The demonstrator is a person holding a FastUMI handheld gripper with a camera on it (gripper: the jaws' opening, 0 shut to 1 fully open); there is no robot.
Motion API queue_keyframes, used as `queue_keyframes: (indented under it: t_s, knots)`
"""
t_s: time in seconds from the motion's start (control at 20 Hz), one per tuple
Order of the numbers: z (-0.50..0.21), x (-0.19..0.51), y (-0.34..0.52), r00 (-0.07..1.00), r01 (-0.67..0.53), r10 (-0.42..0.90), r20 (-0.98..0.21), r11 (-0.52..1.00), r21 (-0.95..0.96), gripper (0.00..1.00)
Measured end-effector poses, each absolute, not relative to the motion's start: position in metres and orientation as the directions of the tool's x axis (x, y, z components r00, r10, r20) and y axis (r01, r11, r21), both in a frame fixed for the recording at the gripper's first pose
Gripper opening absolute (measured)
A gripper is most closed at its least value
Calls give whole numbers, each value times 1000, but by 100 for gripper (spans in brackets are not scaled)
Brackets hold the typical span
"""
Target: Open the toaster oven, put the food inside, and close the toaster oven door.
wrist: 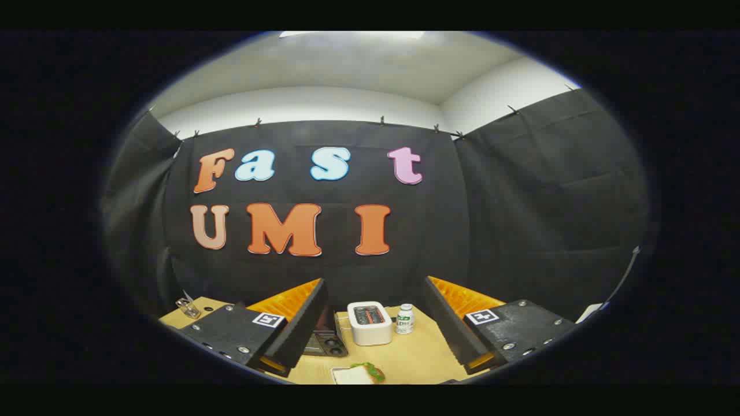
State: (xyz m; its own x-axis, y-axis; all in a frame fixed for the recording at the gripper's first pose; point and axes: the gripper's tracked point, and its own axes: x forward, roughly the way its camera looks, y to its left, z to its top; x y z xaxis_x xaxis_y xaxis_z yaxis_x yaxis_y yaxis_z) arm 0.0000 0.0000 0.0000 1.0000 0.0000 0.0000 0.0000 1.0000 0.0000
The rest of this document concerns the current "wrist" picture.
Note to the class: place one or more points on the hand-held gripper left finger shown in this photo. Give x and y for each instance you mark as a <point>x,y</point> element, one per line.
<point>300,329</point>

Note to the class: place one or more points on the white bread lettuce sandwich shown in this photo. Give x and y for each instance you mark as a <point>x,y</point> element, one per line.
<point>373,370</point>

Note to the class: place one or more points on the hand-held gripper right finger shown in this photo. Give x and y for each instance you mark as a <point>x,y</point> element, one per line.
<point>448,326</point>

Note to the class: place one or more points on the white rectangular plate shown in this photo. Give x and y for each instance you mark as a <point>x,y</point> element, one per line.
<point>347,376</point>

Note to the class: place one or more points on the small white green-label bottle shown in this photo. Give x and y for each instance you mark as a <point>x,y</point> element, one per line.
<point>404,322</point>

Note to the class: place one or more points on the black toaster oven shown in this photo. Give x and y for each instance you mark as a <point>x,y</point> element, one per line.
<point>326,341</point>

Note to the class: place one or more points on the white pop-up toaster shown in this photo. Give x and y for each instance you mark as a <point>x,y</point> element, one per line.
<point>370,332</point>

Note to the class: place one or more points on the black backdrop cloth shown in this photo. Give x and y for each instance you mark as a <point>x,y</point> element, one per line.
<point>509,219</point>

